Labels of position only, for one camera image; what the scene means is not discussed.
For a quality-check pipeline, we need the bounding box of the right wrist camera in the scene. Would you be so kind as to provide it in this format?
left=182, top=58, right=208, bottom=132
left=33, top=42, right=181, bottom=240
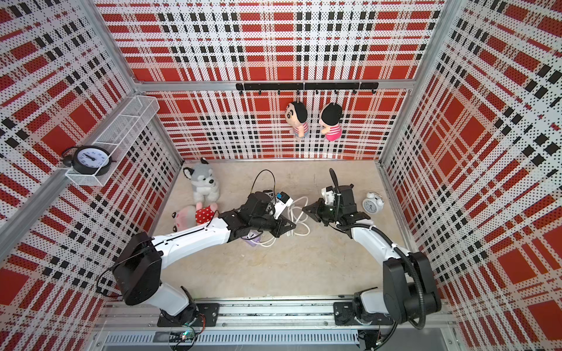
left=321, top=168, right=342, bottom=208

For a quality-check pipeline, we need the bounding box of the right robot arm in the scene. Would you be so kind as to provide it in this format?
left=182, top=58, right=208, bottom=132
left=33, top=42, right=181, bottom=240
left=302, top=185, right=441, bottom=330

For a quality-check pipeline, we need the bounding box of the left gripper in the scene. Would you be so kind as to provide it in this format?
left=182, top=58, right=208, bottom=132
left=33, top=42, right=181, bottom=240
left=251, top=212, right=297, bottom=239

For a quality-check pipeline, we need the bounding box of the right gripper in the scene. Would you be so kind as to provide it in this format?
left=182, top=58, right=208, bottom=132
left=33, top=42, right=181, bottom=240
left=304, top=197, right=343, bottom=227

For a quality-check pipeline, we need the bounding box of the purple power strip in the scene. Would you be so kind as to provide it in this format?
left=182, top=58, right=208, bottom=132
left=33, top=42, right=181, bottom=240
left=241, top=231, right=263, bottom=247

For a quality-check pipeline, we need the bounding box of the hanging doll striped shirt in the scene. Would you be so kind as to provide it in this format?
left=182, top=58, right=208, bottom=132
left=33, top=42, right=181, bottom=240
left=284, top=101, right=309, bottom=138

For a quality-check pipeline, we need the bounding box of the white wire mesh shelf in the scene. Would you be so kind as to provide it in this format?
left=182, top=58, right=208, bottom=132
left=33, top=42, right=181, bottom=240
left=65, top=95, right=159, bottom=187

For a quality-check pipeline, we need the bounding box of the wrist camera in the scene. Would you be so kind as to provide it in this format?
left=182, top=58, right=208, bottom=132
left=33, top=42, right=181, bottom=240
left=321, top=168, right=342, bottom=208
left=274, top=192, right=294, bottom=219

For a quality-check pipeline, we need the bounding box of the white alarm clock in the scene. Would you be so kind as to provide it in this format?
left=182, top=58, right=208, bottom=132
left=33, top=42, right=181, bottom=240
left=362, top=192, right=384, bottom=215

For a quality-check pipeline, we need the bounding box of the hanging doll pink shirt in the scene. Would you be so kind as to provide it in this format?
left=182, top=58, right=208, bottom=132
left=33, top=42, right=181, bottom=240
left=319, top=102, right=343, bottom=141

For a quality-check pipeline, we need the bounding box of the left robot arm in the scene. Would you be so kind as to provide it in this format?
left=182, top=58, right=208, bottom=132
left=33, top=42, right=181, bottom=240
left=109, top=192, right=296, bottom=326

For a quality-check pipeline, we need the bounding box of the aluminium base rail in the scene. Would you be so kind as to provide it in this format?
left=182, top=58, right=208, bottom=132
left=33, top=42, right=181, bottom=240
left=87, top=295, right=462, bottom=350

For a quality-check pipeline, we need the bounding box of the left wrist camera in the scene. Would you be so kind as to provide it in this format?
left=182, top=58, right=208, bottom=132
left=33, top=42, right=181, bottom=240
left=274, top=192, right=294, bottom=219

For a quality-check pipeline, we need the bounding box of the grey husky plush toy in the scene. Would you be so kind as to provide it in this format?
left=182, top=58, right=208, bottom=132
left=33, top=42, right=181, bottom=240
left=182, top=158, right=220, bottom=204

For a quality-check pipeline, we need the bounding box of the black alarm clock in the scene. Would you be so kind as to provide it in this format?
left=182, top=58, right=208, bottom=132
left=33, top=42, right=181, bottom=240
left=61, top=146, right=114, bottom=176

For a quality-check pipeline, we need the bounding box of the pink strawberry plush toy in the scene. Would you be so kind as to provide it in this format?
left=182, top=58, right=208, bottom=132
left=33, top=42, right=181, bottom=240
left=172, top=203, right=218, bottom=233

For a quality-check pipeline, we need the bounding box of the black hook rail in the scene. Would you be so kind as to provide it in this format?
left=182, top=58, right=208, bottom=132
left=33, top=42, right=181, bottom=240
left=235, top=82, right=380, bottom=93

